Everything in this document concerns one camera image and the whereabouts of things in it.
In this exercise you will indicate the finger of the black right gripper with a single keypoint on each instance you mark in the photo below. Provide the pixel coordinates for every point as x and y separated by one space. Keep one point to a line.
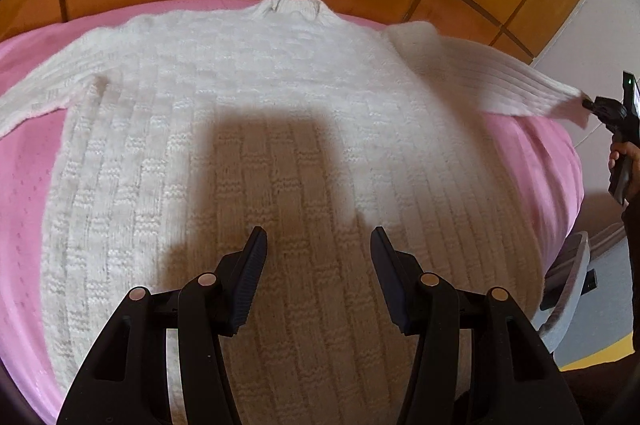
588 104

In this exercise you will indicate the person's right hand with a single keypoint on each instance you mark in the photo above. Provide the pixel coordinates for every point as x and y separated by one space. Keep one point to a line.
627 150

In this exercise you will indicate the white knitted sweater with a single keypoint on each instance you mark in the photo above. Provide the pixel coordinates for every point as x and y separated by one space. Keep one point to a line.
186 130

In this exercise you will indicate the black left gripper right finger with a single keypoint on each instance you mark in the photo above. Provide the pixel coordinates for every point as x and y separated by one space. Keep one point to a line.
478 360

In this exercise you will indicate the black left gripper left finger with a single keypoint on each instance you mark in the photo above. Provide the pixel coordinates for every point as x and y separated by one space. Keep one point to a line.
124 378

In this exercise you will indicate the pink bedspread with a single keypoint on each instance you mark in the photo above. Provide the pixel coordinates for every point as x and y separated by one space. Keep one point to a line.
537 150

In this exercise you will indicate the grey chair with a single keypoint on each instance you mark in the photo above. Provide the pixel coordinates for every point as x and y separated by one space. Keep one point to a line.
568 278

